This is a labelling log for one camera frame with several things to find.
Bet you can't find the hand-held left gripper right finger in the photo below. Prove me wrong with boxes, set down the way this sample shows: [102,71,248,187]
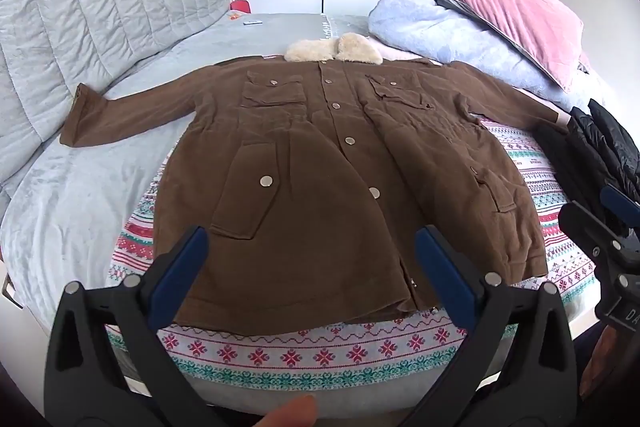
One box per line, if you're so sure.
[414,225,583,427]

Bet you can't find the light blue duvet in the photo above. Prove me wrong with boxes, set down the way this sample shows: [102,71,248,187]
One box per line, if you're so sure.
[368,0,603,112]

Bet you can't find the brown coat with fur collar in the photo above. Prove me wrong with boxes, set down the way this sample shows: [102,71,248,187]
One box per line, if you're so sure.
[60,33,571,338]

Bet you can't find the grey bed sheet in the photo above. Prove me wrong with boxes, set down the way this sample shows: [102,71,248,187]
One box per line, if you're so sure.
[0,11,381,408]

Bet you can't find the grey quilted headboard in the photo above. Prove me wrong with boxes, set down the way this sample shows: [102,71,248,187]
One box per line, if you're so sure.
[0,0,234,188]

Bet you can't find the pink velvet pillow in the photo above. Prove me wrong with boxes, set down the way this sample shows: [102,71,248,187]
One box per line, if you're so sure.
[382,0,585,94]

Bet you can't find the patterned knit blanket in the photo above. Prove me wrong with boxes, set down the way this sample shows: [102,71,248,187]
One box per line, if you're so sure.
[107,117,617,394]

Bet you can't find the black puffer jacket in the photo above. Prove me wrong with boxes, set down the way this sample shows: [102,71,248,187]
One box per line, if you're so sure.
[535,99,640,220]

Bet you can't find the pale pink blanket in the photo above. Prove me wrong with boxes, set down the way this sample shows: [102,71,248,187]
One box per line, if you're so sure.
[370,41,433,64]

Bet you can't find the person's left hand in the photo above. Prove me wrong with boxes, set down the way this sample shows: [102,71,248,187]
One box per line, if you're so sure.
[264,394,319,427]

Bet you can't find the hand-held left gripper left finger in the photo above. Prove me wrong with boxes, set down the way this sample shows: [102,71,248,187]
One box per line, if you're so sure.
[44,226,221,427]

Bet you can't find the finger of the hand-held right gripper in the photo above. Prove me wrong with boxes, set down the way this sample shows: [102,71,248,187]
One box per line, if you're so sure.
[557,202,632,259]
[600,184,640,233]

